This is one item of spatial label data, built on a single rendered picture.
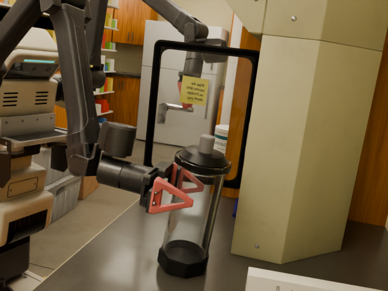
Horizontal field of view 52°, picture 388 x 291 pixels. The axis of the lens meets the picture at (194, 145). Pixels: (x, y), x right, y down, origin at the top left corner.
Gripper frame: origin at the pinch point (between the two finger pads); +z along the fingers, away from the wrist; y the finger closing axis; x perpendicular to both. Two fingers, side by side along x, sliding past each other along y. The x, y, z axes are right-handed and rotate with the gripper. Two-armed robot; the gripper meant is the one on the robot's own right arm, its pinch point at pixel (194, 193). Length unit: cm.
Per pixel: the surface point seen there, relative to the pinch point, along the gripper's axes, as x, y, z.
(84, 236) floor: 122, 169, -105
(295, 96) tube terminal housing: -21.1, 10.7, 14.1
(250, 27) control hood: -32.5, 10.8, 2.7
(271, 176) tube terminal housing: -3.9, 10.2, 13.2
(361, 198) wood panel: 7, 47, 40
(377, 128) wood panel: -14, 48, 39
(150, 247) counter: 16.4, 4.1, -8.1
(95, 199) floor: 125, 238, -133
